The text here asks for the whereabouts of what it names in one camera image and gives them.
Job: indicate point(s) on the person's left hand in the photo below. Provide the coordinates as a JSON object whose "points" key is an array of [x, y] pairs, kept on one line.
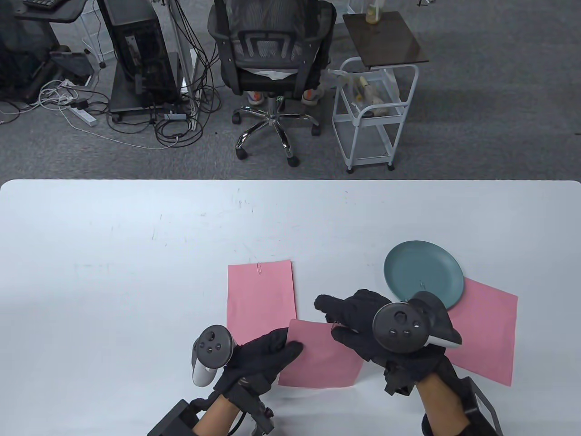
{"points": [[258, 359]]}

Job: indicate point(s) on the person's right hand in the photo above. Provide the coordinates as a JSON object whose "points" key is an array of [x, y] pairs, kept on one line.
{"points": [[354, 318]]}

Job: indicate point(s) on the pink paper sheet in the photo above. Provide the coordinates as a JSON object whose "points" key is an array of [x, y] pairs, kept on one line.
{"points": [[261, 295], [317, 363], [490, 327]]}

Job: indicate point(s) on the person's left forearm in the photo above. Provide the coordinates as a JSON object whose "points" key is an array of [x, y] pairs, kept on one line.
{"points": [[215, 418]]}

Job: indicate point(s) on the person's right forearm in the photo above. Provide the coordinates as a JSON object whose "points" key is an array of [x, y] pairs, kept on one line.
{"points": [[440, 404]]}

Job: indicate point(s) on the dark grey handheld controller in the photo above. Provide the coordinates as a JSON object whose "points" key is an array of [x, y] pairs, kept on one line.
{"points": [[399, 327], [212, 345]]}

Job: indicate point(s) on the teal round plate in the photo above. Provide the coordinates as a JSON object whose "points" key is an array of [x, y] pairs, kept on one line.
{"points": [[417, 263]]}

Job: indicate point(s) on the black electronics box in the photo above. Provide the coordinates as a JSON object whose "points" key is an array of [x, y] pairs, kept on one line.
{"points": [[172, 420], [483, 411]]}

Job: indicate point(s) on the white rolling cart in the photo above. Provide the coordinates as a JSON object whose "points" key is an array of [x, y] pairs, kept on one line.
{"points": [[367, 145]]}

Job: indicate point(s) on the black mesh office chair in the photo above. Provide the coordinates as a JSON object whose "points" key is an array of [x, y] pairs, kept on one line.
{"points": [[268, 84]]}

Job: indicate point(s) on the brown side table top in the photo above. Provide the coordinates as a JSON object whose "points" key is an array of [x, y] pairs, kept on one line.
{"points": [[386, 41]]}

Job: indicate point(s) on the black rolling stand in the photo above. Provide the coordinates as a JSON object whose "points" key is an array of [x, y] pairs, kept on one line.
{"points": [[122, 97]]}

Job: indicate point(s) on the white power strip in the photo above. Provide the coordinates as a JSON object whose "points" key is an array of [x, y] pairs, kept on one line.
{"points": [[84, 116]]}

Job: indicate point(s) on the small clear bottle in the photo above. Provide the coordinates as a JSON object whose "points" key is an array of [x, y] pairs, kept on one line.
{"points": [[373, 16]]}

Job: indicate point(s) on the black power adapter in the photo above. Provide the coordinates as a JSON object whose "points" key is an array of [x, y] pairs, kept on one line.
{"points": [[81, 104]]}

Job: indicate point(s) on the white metal stand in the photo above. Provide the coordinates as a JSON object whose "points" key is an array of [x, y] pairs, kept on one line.
{"points": [[184, 54]]}

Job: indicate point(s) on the black computer tower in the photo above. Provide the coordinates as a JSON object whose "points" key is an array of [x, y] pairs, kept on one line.
{"points": [[136, 45]]}

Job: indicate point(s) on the black desk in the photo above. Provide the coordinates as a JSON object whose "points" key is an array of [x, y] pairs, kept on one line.
{"points": [[59, 12]]}

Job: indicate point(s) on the black keyboard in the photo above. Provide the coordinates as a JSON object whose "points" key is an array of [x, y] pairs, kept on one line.
{"points": [[43, 3]]}

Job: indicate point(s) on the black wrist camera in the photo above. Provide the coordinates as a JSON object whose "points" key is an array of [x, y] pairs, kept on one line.
{"points": [[397, 383], [258, 411]]}

